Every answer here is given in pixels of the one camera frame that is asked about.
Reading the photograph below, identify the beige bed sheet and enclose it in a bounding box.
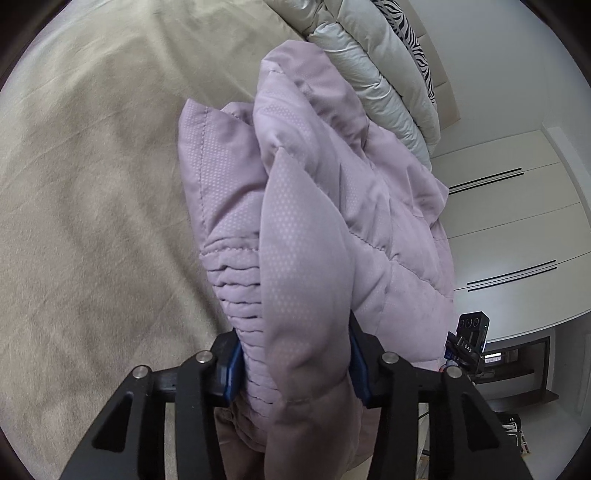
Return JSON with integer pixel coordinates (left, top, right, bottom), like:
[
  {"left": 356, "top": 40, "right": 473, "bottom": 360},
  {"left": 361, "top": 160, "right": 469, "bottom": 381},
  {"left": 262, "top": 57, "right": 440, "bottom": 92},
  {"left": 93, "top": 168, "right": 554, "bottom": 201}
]
[{"left": 0, "top": 0, "right": 315, "bottom": 462}]

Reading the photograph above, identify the black and white object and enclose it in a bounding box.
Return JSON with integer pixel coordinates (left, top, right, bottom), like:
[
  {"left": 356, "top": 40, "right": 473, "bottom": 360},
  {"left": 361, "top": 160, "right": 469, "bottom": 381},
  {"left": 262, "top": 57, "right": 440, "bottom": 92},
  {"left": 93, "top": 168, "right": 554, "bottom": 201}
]
[{"left": 501, "top": 413, "right": 529, "bottom": 455}]

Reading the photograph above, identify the zebra print pillow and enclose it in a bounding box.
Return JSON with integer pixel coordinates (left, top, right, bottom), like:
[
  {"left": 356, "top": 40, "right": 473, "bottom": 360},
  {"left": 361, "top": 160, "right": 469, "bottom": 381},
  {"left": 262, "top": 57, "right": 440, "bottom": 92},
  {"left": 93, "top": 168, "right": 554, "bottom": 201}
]
[{"left": 372, "top": 0, "right": 437, "bottom": 107}]

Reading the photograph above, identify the cream padded headboard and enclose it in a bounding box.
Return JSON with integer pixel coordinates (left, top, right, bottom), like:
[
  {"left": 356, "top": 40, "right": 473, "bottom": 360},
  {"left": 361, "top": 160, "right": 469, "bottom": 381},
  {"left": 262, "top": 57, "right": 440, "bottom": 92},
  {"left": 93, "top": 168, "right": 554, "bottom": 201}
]
[{"left": 406, "top": 0, "right": 462, "bottom": 125}]

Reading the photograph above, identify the dark wooden shelf unit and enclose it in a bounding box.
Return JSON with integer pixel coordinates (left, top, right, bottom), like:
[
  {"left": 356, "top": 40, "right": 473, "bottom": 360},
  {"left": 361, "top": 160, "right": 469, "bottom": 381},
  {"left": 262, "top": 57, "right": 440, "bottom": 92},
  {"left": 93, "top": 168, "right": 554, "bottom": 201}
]
[{"left": 480, "top": 337, "right": 559, "bottom": 411}]

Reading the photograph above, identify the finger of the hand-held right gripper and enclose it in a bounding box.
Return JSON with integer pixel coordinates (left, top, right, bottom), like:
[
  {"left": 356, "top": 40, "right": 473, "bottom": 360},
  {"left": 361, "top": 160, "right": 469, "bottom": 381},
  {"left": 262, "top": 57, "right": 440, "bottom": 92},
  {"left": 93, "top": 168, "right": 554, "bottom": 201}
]
[{"left": 441, "top": 332, "right": 459, "bottom": 370}]

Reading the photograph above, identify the white wardrobe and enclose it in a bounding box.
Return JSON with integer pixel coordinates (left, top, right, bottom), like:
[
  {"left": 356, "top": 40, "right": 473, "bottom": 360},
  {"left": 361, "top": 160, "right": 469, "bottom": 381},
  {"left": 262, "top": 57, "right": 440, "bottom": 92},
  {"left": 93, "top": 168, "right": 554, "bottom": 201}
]
[{"left": 431, "top": 122, "right": 591, "bottom": 344}]

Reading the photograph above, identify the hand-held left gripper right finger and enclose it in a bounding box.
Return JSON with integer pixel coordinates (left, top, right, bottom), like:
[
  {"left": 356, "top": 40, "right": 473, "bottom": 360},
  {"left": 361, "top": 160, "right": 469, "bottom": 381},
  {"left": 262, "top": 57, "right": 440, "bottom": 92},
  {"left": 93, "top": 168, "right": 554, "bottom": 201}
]
[{"left": 348, "top": 309, "right": 522, "bottom": 480}]

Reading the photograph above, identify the mauve padded jacket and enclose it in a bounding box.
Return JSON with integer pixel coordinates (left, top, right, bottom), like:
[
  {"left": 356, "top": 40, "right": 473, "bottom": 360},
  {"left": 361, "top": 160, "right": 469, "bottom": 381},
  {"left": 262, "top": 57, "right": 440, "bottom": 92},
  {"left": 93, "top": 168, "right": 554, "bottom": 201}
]
[{"left": 178, "top": 39, "right": 455, "bottom": 480}]

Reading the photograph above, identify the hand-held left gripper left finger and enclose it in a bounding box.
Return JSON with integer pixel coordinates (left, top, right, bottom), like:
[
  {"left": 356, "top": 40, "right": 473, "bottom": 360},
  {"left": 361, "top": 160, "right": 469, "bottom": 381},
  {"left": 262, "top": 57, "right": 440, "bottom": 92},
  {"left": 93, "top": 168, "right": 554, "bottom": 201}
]
[{"left": 60, "top": 335, "right": 243, "bottom": 480}]

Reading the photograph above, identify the white duvet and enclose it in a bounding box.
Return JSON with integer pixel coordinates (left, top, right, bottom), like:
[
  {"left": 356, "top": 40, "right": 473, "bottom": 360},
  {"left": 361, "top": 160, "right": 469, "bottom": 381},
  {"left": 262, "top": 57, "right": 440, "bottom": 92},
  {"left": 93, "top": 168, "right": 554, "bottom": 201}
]
[{"left": 307, "top": 0, "right": 441, "bottom": 169}]

